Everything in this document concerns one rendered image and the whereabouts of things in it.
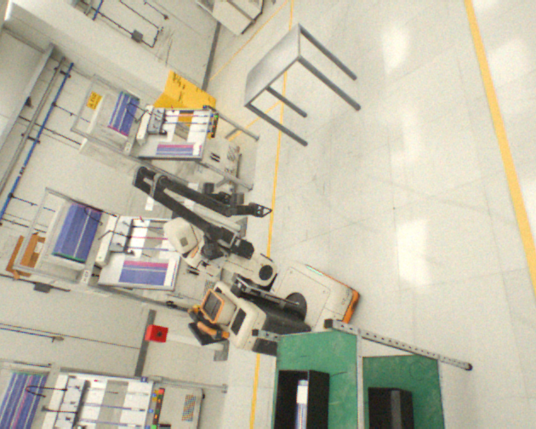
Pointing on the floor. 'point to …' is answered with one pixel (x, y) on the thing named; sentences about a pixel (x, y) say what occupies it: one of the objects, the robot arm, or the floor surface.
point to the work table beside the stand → (259, 79)
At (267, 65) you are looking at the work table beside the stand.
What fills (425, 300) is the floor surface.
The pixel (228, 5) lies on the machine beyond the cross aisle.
